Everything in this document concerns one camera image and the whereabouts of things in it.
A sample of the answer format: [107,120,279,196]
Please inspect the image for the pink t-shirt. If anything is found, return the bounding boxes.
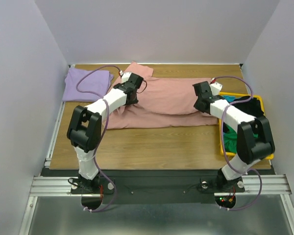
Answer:
[108,62,218,129]

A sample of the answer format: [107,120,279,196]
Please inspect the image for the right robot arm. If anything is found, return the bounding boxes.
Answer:
[193,81,275,191]

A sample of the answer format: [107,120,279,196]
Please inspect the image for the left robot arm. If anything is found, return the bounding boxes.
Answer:
[67,72,145,193]

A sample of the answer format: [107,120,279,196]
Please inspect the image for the teal cloth in bin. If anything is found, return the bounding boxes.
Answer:
[222,95,236,103]

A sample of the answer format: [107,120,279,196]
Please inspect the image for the folded purple t-shirt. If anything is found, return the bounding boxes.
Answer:
[62,68,114,102]

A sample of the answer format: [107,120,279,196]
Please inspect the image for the black t-shirt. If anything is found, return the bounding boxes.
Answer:
[233,96,264,118]

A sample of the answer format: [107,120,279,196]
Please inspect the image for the green t-shirt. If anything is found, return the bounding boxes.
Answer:
[222,124,237,154]

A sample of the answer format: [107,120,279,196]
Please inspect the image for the yellow plastic bin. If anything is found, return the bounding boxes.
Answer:
[218,92,274,160]

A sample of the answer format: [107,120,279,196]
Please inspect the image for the right silver knob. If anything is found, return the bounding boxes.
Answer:
[201,181,208,189]

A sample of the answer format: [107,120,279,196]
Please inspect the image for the silver knob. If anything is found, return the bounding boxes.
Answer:
[107,183,114,190]
[201,181,208,189]

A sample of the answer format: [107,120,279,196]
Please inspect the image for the left silver knob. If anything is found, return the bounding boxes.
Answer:
[107,183,114,190]

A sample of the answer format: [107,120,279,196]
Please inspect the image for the electronics board with leds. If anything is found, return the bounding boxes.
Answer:
[215,191,236,209]

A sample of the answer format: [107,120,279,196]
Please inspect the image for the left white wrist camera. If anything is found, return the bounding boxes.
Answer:
[120,71,132,83]

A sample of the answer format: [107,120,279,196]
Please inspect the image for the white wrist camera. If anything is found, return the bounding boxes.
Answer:
[209,78,223,96]
[120,71,132,83]

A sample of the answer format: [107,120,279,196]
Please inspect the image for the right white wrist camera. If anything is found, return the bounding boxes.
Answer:
[209,78,223,96]

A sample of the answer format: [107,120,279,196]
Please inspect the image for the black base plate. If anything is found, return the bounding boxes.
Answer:
[37,169,245,209]

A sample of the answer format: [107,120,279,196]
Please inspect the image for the aluminium frame rail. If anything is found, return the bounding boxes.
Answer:
[14,63,69,235]

